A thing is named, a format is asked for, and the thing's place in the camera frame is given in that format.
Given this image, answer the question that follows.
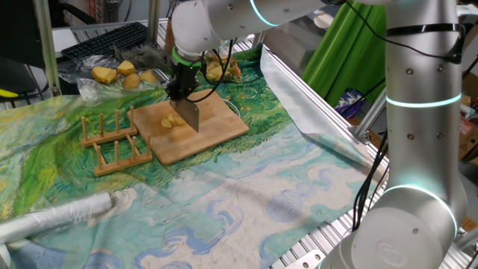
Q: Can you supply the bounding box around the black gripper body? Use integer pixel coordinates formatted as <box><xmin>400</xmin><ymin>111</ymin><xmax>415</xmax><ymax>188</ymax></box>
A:
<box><xmin>169</xmin><ymin>64</ymin><xmax>199</xmax><ymax>91</ymax></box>

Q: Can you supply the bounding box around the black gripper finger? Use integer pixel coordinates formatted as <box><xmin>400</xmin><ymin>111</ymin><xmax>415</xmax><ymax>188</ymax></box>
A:
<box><xmin>177</xmin><ymin>81</ymin><xmax>200</xmax><ymax>102</ymax></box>
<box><xmin>165</xmin><ymin>78</ymin><xmax>178</xmax><ymax>101</ymax></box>

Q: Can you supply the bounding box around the steel kitchen knife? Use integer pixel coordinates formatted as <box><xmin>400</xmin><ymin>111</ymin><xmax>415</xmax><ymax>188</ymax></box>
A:
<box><xmin>151</xmin><ymin>69</ymin><xmax>201</xmax><ymax>134</ymax></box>

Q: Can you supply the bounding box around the whole potato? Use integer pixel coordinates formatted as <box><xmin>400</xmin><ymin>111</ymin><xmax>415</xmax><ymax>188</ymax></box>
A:
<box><xmin>122</xmin><ymin>72</ymin><xmax>142</xmax><ymax>90</ymax></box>
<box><xmin>140</xmin><ymin>69</ymin><xmax>158</xmax><ymax>84</ymax></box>

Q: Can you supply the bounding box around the bag of chopped potato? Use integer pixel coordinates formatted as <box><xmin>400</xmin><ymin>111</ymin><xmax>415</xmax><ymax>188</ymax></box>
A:
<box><xmin>203</xmin><ymin>52</ymin><xmax>243</xmax><ymax>84</ymax></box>

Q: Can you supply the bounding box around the grey crumpled rag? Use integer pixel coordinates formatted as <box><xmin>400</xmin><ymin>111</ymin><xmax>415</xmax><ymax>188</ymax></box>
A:
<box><xmin>114</xmin><ymin>44</ymin><xmax>175</xmax><ymax>72</ymax></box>

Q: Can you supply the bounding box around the brown container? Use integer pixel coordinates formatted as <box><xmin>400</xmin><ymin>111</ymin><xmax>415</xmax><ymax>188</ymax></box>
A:
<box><xmin>164</xmin><ymin>18</ymin><xmax>176</xmax><ymax>53</ymax></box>

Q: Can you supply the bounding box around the wooden cutting board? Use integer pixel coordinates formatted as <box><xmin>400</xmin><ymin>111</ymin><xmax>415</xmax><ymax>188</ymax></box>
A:
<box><xmin>127</xmin><ymin>88</ymin><xmax>250</xmax><ymax>166</ymax></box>

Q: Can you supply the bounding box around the yellow peeled potato chunk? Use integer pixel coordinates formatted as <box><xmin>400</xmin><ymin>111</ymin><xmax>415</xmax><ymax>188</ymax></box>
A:
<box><xmin>91</xmin><ymin>66</ymin><xmax>119</xmax><ymax>85</ymax></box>
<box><xmin>117</xmin><ymin>60</ymin><xmax>137</xmax><ymax>77</ymax></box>

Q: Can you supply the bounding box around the clear plastic bag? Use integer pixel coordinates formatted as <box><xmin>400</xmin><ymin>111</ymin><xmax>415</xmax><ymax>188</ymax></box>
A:
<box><xmin>58</xmin><ymin>55</ymin><xmax>169</xmax><ymax>102</ymax></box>

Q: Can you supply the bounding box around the black computer keyboard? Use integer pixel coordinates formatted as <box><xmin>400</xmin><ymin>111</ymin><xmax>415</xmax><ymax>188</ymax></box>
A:
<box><xmin>60</xmin><ymin>21</ymin><xmax>149</xmax><ymax>61</ymax></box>

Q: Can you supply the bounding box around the wooden peg rack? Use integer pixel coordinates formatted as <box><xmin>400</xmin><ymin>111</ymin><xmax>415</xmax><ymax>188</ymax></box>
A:
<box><xmin>81</xmin><ymin>105</ymin><xmax>154</xmax><ymax>177</ymax></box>

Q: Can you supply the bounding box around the painted landscape tablecloth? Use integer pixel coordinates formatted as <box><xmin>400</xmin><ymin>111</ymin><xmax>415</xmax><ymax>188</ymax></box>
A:
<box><xmin>0</xmin><ymin>46</ymin><xmax>389</xmax><ymax>269</ymax></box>

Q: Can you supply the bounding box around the white paper sheet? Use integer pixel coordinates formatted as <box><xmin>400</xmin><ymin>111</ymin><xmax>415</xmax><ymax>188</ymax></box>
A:
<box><xmin>52</xmin><ymin>28</ymin><xmax>79</xmax><ymax>53</ymax></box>

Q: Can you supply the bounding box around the blue patterned bag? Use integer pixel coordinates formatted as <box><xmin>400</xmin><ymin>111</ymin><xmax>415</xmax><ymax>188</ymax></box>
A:
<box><xmin>334</xmin><ymin>88</ymin><xmax>369</xmax><ymax>120</ymax></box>

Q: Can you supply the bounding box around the black monitor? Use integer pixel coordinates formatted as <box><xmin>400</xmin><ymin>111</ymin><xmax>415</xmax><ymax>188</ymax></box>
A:
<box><xmin>0</xmin><ymin>0</ymin><xmax>46</xmax><ymax>94</ymax></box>

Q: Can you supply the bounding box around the green fabric sheet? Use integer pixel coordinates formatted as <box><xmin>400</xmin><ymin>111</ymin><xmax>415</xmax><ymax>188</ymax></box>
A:
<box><xmin>301</xmin><ymin>3</ymin><xmax>388</xmax><ymax>108</ymax></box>

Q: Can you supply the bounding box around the rolled clear plastic film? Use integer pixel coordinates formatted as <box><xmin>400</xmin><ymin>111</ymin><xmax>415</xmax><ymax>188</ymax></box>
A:
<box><xmin>0</xmin><ymin>191</ymin><xmax>114</xmax><ymax>246</ymax></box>

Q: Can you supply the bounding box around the cardboard box with label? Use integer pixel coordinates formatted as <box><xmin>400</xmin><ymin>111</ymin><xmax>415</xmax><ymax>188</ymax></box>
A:
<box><xmin>457</xmin><ymin>115</ymin><xmax>478</xmax><ymax>161</ymax></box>

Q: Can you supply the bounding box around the green flange ring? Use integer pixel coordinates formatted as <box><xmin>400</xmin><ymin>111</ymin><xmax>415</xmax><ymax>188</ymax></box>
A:
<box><xmin>170</xmin><ymin>46</ymin><xmax>202</xmax><ymax>68</ymax></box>

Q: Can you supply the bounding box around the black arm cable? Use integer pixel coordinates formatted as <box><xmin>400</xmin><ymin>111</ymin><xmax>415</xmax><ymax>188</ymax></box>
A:
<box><xmin>184</xmin><ymin>0</ymin><xmax>468</xmax><ymax>104</ymax></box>

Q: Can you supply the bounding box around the white wire loop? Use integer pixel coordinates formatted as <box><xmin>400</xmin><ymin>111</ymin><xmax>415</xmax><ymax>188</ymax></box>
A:
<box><xmin>223</xmin><ymin>97</ymin><xmax>242</xmax><ymax>117</ymax></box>

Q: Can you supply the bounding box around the aluminium frame post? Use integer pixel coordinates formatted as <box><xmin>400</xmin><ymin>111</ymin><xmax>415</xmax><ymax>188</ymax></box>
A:
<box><xmin>353</xmin><ymin>87</ymin><xmax>388</xmax><ymax>145</ymax></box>
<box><xmin>147</xmin><ymin>0</ymin><xmax>161</xmax><ymax>44</ymax></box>

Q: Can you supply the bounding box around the aluminium frame beam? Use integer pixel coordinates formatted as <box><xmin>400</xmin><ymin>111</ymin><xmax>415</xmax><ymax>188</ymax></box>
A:
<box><xmin>33</xmin><ymin>0</ymin><xmax>63</xmax><ymax>97</ymax></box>

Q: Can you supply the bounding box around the black cable bundle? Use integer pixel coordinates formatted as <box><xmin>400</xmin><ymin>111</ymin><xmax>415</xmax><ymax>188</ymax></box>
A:
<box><xmin>353</xmin><ymin>132</ymin><xmax>390</xmax><ymax>232</ymax></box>

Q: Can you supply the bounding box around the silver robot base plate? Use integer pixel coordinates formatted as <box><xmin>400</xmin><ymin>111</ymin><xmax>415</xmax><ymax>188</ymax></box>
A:
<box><xmin>276</xmin><ymin>249</ymin><xmax>326</xmax><ymax>269</ymax></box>

